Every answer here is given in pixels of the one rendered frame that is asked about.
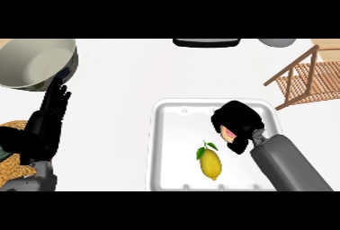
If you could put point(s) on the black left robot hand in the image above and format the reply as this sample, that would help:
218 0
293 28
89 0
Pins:
46 119

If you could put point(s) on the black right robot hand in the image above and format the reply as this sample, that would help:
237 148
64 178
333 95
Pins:
239 118

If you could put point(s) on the pink cupcake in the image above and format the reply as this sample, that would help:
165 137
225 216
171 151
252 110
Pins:
230 134

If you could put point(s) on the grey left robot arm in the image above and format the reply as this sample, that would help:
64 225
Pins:
36 178

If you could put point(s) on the white tray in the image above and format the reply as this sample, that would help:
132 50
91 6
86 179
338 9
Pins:
176 143

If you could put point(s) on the wooden tiered shelf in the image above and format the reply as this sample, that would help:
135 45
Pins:
309 79

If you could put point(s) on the yellow lemon with leaves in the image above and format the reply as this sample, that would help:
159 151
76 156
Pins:
209 161

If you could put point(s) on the brown wicker basket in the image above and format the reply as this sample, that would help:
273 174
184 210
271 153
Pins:
14 167

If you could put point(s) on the pale grey-green pot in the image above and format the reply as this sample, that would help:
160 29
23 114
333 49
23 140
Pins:
36 63

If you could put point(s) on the black flat appliance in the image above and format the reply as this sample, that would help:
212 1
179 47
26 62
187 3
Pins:
206 42

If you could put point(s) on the grey round object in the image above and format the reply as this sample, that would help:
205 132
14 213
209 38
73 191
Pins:
277 42

